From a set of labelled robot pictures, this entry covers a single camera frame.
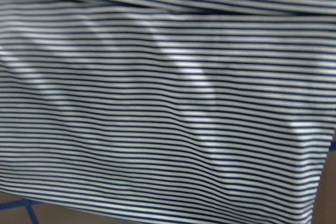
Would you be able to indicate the navy white striped polo shirt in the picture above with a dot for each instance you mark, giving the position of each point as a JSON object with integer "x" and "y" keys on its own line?
{"x": 168, "y": 111}

